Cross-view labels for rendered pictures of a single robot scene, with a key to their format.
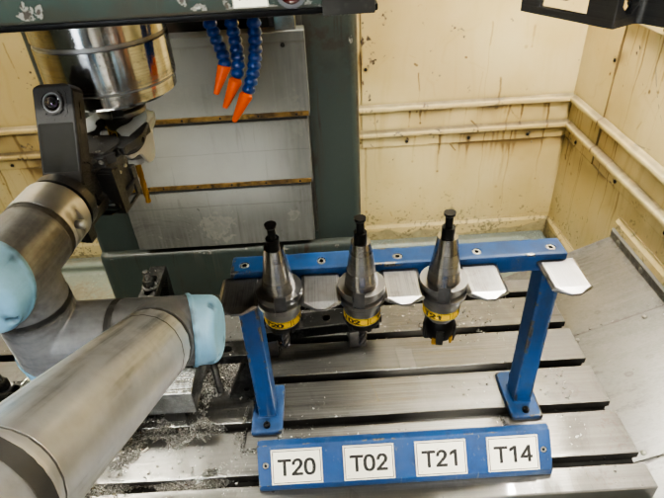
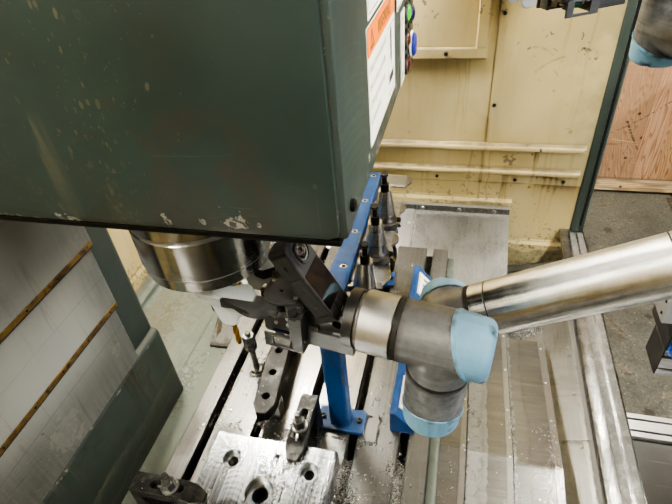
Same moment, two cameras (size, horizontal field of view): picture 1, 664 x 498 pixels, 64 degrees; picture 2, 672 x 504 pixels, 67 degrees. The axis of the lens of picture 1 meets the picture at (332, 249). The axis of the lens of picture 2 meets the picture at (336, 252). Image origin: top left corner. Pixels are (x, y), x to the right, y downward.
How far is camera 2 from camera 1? 0.83 m
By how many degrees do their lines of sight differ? 57
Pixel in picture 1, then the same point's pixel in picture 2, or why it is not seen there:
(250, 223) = (90, 396)
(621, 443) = (420, 252)
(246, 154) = (60, 328)
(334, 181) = (118, 294)
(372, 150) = not seen: hidden behind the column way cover
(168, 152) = not seen: outside the picture
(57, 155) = (326, 288)
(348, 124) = (104, 235)
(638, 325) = not seen: hidden behind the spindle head
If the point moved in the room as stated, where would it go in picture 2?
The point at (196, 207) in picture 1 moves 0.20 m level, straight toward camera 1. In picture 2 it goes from (39, 433) to (145, 423)
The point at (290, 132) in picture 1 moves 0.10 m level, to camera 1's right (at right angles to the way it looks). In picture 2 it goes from (84, 273) to (112, 243)
